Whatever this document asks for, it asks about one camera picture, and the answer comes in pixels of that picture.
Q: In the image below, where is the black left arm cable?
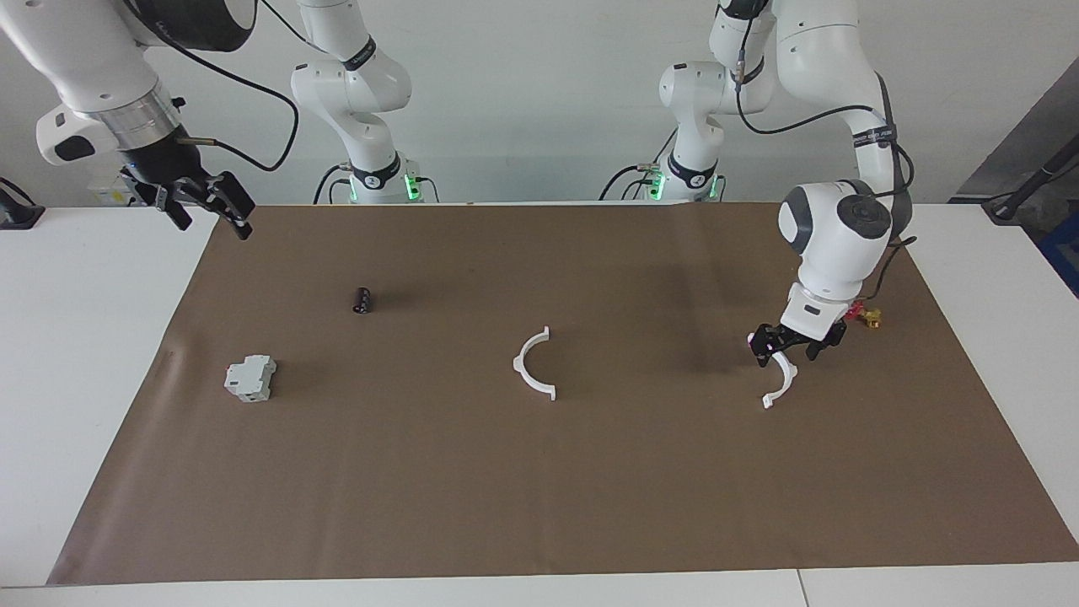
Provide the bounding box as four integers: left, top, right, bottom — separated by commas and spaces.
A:
733, 8, 918, 303

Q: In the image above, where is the blue crate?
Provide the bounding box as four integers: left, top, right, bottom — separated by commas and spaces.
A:
1037, 211, 1079, 298

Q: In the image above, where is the white half-ring pipe clamp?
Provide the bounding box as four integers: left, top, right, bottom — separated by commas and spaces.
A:
513, 326, 558, 402
761, 350, 799, 410

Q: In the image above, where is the black base cable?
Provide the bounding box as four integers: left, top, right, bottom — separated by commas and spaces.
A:
314, 163, 352, 205
599, 160, 667, 201

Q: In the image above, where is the brown paper table mat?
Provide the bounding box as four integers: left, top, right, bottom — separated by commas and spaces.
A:
46, 202, 1079, 586

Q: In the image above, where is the black table clamp mount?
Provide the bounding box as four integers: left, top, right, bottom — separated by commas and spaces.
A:
0, 177, 46, 230

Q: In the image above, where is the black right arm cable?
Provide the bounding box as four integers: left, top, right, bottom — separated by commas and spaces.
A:
173, 0, 302, 174

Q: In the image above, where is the white wall power strip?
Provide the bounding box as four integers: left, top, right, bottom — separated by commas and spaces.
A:
89, 180, 142, 208

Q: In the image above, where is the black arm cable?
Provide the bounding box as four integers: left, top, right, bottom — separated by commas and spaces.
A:
733, 8, 918, 303
173, 0, 302, 174

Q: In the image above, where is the white circuit breaker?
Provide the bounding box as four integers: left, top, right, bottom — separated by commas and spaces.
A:
223, 355, 277, 403

